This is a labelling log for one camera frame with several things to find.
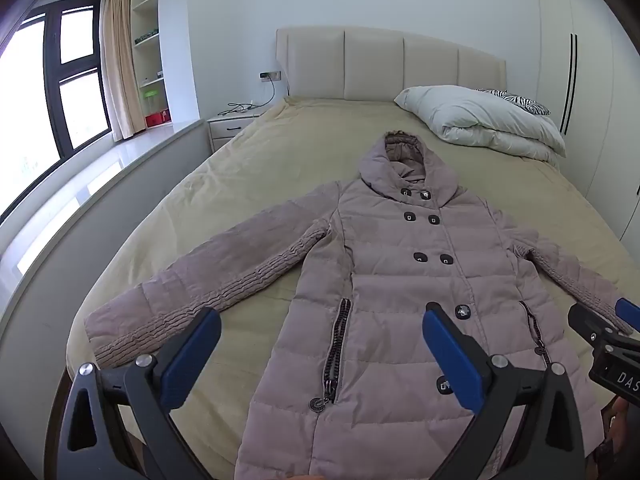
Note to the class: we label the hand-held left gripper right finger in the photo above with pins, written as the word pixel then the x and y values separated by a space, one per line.
pixel 450 355

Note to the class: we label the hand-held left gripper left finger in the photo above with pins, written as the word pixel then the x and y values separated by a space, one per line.
pixel 192 360

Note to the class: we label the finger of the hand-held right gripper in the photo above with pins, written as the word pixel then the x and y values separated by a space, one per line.
pixel 592 322
pixel 629 314

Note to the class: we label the mauve hooded puffer coat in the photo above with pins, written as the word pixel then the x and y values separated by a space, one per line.
pixel 395 285

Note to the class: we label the white wardrobe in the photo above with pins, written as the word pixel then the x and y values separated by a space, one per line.
pixel 600 110

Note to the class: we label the white window sill bench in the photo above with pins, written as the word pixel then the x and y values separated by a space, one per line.
pixel 90 175

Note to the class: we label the bed with beige sheet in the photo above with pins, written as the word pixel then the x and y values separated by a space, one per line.
pixel 280 160

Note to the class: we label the zebra print pillow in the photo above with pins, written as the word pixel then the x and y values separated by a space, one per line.
pixel 525 104

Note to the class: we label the white nightstand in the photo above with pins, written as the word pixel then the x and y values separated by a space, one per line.
pixel 227 127

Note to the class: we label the white folded duvet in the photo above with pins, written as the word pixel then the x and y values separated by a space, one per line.
pixel 465 115

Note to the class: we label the red box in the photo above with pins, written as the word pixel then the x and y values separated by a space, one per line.
pixel 155 118

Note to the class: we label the green lidded container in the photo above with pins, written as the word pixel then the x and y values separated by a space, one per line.
pixel 151 94

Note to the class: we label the beige upholstered headboard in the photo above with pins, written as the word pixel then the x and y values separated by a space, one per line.
pixel 375 65

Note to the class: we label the beige curtain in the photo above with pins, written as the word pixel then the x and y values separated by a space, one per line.
pixel 122 60

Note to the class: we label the black framed window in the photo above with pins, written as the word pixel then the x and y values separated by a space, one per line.
pixel 50 60

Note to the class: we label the wall power socket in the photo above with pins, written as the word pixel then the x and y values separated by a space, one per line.
pixel 270 76

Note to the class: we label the white wall shelf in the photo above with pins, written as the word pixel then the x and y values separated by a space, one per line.
pixel 147 20

